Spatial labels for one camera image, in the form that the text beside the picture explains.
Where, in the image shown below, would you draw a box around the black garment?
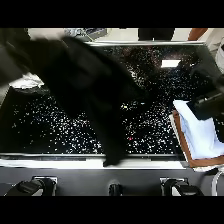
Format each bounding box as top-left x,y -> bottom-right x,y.
20,35 -> 155,168

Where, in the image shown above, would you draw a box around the white garment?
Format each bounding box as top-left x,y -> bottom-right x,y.
9,72 -> 45,91

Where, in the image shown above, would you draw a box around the light blue garment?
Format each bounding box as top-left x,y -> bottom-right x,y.
172,99 -> 224,161

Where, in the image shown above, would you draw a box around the person's forearm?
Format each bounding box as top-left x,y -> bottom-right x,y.
187,28 -> 209,42

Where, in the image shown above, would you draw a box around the person's legs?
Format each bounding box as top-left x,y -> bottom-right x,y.
137,28 -> 176,42

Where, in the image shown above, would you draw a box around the brown garment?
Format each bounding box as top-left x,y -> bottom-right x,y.
171,110 -> 224,169

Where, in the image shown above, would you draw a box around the silver frame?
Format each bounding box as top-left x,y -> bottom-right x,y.
0,40 -> 224,197

